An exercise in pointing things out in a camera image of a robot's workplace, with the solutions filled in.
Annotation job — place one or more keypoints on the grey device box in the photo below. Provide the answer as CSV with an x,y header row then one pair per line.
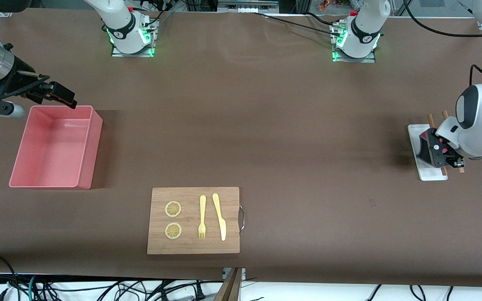
x,y
245,6

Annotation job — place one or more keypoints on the white rectangular tray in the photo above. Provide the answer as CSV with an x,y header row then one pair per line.
x,y
413,138

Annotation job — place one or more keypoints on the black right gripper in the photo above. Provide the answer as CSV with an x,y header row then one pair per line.
x,y
20,80

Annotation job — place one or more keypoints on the small metal bracket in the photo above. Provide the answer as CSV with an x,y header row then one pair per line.
x,y
226,274

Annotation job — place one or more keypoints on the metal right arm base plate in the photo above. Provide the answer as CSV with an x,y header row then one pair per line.
x,y
117,53

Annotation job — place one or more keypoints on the yellow plastic knife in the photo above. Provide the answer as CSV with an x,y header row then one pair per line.
x,y
218,209

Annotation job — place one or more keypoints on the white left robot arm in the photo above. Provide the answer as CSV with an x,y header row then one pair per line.
x,y
366,29

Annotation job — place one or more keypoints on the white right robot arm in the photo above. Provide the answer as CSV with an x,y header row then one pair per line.
x,y
119,16

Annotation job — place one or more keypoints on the brown wooden plank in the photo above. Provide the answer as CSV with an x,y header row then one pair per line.
x,y
230,290

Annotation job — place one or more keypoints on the wooden cutting board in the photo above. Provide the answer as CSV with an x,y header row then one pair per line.
x,y
157,246

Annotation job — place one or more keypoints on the pink plastic bin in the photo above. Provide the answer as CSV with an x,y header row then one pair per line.
x,y
52,146

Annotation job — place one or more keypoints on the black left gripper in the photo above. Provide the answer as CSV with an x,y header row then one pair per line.
x,y
424,149

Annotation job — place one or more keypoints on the lemon slice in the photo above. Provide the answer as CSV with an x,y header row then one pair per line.
x,y
173,230
173,209

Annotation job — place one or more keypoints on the black power plug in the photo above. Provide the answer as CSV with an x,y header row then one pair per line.
x,y
200,294

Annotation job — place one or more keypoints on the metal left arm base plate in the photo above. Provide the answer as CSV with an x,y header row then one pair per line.
x,y
341,59

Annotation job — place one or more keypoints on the yellow plastic fork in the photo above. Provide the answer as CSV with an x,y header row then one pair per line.
x,y
202,209

